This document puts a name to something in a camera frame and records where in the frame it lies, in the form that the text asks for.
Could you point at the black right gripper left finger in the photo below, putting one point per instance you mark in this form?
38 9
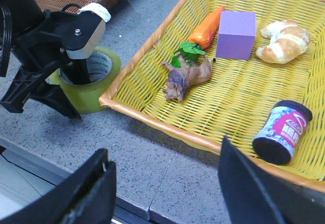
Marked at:
86 196

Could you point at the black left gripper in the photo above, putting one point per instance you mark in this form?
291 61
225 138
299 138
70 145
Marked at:
41 53

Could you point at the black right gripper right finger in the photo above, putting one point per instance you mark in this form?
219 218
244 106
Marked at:
254 196

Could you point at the yellow tape roll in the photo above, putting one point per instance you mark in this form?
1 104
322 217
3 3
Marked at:
103 66

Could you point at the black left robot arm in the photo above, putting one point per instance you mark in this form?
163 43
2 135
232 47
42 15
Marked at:
18 17

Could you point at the small printed can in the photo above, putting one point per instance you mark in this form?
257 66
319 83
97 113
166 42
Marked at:
287 122

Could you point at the yellow wicker basket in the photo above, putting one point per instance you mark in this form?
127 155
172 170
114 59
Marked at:
237 99

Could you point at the brown toy dinosaur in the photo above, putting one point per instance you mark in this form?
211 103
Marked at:
180 79

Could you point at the orange toy carrot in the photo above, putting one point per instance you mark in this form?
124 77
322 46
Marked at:
200 39

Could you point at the croissant bread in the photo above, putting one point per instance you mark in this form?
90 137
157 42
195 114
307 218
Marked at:
288 40

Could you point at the purple foam cube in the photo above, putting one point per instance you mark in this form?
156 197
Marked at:
237 32

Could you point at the beige wrist camera box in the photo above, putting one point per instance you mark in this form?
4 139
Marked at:
81 38

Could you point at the white cable wrap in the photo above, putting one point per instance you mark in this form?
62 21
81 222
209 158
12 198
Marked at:
98 9

